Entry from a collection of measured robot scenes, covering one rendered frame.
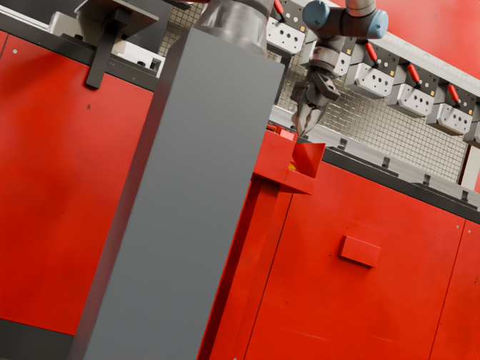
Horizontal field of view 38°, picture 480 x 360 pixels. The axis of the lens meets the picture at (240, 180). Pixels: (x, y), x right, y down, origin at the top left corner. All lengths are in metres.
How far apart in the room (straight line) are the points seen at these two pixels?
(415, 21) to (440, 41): 0.14
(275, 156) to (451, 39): 1.19
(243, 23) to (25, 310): 1.09
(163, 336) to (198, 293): 0.09
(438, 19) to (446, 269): 0.94
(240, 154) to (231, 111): 0.08
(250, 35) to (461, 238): 1.63
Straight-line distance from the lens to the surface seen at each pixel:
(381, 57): 2.62
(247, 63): 1.22
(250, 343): 2.26
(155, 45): 2.80
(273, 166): 1.85
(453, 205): 2.67
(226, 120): 1.20
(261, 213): 1.90
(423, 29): 2.76
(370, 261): 2.43
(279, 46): 2.40
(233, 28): 1.25
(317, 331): 2.38
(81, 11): 2.15
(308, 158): 1.98
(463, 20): 2.90
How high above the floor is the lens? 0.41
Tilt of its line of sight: 7 degrees up
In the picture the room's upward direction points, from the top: 17 degrees clockwise
